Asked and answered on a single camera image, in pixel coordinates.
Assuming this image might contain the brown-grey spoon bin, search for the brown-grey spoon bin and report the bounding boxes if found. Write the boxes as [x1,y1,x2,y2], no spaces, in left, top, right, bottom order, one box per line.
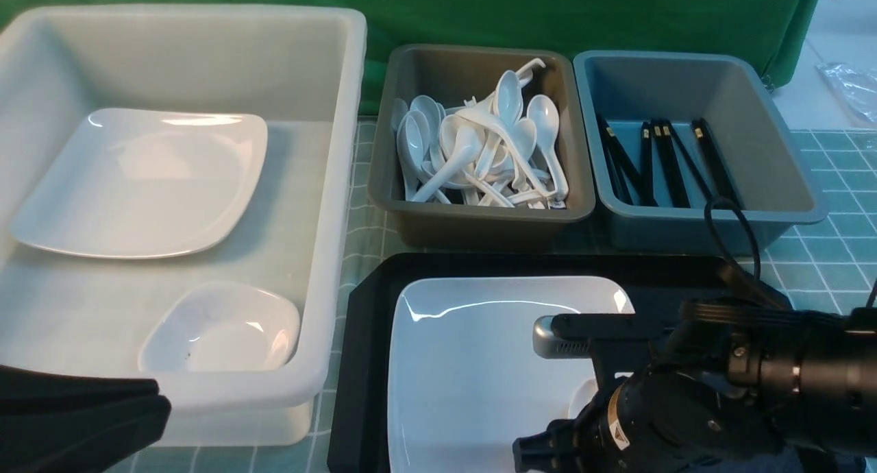
[369,44,596,252]

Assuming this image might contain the white spoon upright centre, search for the white spoon upright centre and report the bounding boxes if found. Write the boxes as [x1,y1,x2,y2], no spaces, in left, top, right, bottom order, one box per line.
[491,71,523,125]

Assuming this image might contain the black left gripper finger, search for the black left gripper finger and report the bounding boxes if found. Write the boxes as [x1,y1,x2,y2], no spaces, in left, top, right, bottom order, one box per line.
[1,396,171,472]
[1,365,160,415]

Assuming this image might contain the large white plastic tub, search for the large white plastic tub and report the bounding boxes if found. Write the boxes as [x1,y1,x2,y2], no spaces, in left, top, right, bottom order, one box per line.
[2,4,367,447]

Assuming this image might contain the black plastic serving tray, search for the black plastic serving tray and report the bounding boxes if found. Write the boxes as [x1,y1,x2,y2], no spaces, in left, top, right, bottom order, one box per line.
[326,252,795,473]

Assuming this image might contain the black chopstick middle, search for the black chopstick middle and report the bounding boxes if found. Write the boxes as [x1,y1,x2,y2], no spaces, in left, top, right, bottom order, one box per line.
[651,118,691,208]

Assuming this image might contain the white spoon diagonal front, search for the white spoon diagonal front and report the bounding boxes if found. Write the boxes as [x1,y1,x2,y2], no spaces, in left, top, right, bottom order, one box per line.
[410,124,484,202]

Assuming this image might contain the green backdrop cloth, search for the green backdrop cloth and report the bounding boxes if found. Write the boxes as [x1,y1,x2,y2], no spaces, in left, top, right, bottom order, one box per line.
[2,0,818,114]

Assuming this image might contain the blue-grey chopstick bin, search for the blue-grey chopstick bin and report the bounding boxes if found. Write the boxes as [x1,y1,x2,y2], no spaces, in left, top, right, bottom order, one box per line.
[573,51,828,255]

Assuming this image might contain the white ceramic soup spoon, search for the white ceramic soup spoon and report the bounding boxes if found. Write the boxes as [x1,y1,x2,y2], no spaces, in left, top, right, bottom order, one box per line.
[567,378,599,420]

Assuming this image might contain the black chopstick far right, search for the black chopstick far right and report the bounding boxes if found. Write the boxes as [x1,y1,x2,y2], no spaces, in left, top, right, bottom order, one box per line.
[691,118,741,208]

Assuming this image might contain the white square plate in tub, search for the white square plate in tub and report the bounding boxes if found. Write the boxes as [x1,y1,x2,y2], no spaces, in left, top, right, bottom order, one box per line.
[9,108,267,260]

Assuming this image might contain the black chopstick centre right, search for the black chopstick centre right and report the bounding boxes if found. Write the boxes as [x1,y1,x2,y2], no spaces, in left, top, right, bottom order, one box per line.
[661,118,713,202]

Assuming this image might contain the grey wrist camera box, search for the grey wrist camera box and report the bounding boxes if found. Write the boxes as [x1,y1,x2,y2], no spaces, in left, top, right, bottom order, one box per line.
[532,316,591,360]

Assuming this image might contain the large white square plate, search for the large white square plate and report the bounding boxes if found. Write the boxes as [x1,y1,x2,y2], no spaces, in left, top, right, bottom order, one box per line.
[386,276,634,472]

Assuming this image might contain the white spoon left side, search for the white spoon left side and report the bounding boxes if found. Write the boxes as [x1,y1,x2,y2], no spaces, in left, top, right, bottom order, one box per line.
[397,110,430,202]

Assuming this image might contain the small white square bowl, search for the small white square bowl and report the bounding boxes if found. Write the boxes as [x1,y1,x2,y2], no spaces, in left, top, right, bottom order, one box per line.
[138,280,301,372]

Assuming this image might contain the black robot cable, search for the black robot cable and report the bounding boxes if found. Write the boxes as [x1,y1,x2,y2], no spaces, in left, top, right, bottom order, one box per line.
[704,197,789,309]

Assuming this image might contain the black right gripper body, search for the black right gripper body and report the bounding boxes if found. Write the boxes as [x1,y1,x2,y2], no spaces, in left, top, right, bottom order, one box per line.
[512,371,781,472]

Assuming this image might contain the white spoon right side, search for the white spoon right side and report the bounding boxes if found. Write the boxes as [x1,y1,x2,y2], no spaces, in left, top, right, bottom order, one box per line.
[527,94,568,202]

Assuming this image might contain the clear plastic bag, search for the clear plastic bag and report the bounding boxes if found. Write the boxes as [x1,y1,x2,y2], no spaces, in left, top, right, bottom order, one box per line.
[815,62,876,128]

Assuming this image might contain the black chopstick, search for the black chopstick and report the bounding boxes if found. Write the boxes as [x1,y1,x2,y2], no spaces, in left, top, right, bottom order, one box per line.
[691,118,741,208]
[596,114,634,205]
[661,118,713,202]
[651,118,691,208]
[640,122,658,206]

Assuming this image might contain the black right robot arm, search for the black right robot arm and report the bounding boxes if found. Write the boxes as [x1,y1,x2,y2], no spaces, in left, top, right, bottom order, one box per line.
[512,296,875,472]

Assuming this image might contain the black chopstick far left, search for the black chopstick far left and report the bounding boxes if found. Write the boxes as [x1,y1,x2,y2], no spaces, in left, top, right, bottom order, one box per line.
[596,114,634,205]

